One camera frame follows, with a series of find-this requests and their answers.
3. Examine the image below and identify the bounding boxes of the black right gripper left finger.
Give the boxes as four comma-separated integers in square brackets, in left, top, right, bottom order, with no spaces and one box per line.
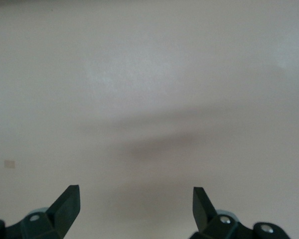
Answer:
[0,184,81,239]

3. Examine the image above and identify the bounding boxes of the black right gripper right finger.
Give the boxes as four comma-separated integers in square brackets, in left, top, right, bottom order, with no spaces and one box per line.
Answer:
[189,186,290,239]

